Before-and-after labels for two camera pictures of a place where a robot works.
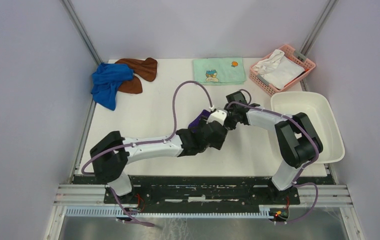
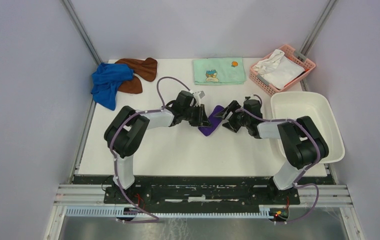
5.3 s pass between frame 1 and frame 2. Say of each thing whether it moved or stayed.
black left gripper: moved
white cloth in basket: stayed
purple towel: moved
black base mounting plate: stayed
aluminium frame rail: stayed
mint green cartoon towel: stayed
